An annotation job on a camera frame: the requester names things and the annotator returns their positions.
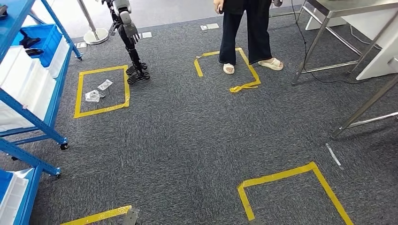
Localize stainless steel workbench table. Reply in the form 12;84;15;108
330;74;398;139
291;0;398;86

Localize yellow floor tape square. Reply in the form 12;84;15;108
237;161;355;225
73;65;130;119
60;205;133;225
193;47;262;94

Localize black humanoid robot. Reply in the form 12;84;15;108
101;0;152;85

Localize flat clear plastic bag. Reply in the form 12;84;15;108
97;79;114;91

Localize person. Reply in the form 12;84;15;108
214;0;284;75

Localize crumpled clear plastic wrapper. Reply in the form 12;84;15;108
84;90;101;104

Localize chrome stanchion with round base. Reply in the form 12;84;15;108
77;0;110;45

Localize clear plastic strip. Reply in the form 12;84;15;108
325;142;343;169

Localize white plastic bin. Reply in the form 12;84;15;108
0;169;33;225
0;45;34;94
0;59;58;133
46;37;71;79

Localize white panel board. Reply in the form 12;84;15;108
306;7;398;81

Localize thin black floor cable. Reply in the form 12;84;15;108
291;0;369;85

